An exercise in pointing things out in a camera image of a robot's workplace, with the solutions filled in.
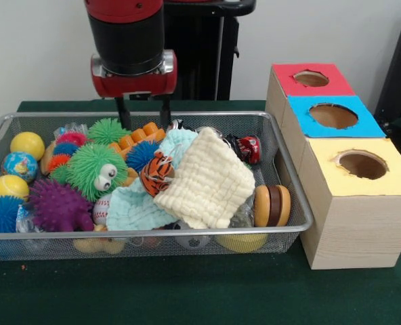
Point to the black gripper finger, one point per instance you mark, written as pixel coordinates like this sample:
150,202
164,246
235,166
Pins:
165,111
123,113

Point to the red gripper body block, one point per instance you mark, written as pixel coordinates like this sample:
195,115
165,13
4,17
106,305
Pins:
136,84

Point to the green fuzzy googly-eyed toy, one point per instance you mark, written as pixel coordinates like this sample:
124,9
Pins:
88,166

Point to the orange tiger plush toy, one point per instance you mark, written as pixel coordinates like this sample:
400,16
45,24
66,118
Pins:
156,176

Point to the cream waffle cloth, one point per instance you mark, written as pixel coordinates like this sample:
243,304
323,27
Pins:
207,179

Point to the mint green waffle cloth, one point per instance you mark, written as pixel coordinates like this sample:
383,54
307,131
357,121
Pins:
132,210

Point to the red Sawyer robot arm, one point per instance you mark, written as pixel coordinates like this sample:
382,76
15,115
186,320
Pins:
126,37

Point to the clear mesh bin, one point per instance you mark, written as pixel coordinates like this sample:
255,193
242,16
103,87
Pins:
85,250

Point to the wooden box with three holes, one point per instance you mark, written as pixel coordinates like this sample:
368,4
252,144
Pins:
356,230

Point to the orange plastic block toy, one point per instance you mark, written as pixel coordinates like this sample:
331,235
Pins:
139,135

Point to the yellow smooth ball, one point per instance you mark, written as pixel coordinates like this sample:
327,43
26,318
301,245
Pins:
27,145
7,189

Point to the purple spiky rubber toy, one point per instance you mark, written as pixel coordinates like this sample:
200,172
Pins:
60,204

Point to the wooden yo-yo toy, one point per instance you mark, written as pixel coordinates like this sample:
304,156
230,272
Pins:
271,204

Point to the blue spiky ball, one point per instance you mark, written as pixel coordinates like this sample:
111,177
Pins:
0,216

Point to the dark green table cloth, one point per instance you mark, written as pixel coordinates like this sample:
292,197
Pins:
187,294

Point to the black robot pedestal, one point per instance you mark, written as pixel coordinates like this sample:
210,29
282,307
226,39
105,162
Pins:
200,67

